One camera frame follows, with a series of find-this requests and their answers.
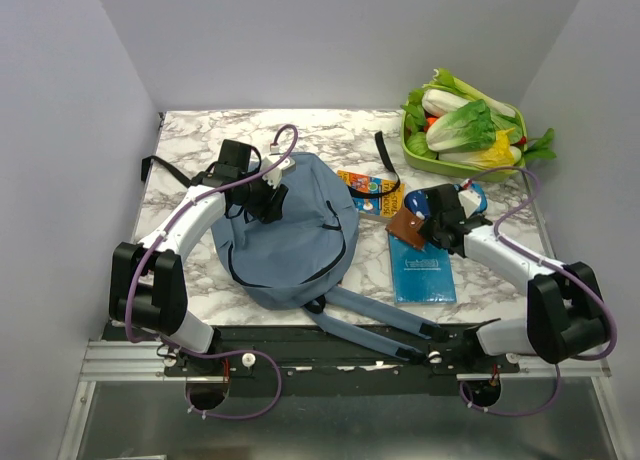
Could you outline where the dark green spinach leaf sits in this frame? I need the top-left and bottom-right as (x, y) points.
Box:
(523, 128), (557, 164)

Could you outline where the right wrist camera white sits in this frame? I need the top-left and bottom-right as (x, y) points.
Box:
(458, 180), (487, 217)

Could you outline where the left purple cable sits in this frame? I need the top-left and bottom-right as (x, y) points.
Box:
(124, 124), (300, 421)

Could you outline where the blue pencil case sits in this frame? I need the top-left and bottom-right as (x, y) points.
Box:
(404, 184), (459, 220)

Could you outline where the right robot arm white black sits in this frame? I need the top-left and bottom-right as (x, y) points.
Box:
(419, 184), (618, 372)

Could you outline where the white napa cabbage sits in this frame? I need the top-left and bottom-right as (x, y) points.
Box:
(422, 89), (469, 117)

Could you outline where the yellow leafy vegetable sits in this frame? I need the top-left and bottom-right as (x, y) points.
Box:
(438, 128), (522, 170)

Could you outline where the blue student backpack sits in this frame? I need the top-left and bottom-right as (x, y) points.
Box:
(207, 150), (448, 364)

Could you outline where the orange comic book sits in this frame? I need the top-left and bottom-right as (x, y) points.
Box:
(337, 170), (404, 224)

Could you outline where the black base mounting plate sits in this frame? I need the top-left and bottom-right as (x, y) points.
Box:
(102, 319), (586, 399)

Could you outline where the aluminium rail frame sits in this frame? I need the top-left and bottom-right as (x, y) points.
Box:
(60, 327), (630, 459)

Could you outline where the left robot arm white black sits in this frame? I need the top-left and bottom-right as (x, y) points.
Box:
(109, 140), (295, 375)

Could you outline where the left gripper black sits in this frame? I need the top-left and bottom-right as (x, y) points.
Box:
(238, 165), (289, 224)

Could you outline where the bok choy stalk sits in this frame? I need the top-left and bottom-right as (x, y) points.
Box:
(426, 68), (516, 118)

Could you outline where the blue plastic-wrapped book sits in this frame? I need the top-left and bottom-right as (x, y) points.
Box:
(388, 234), (457, 305)

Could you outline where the green vegetable tray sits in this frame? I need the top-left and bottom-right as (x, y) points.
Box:
(401, 111), (525, 183)

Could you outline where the green leafy lettuce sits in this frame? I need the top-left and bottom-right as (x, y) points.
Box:
(426, 100), (524, 153)

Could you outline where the brown leather wallet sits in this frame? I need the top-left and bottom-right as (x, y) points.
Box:
(386, 206), (427, 251)

